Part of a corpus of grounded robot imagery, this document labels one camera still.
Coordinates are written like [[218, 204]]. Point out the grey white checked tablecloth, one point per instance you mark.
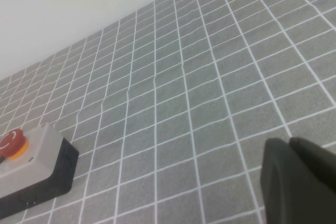
[[197, 90]]

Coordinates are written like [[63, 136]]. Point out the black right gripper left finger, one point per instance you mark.
[[288, 195]]

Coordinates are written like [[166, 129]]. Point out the grey black button control box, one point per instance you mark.
[[44, 161]]

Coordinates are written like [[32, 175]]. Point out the red mushroom emergency stop button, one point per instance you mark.
[[11, 142]]

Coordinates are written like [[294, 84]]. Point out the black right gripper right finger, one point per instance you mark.
[[320, 158]]

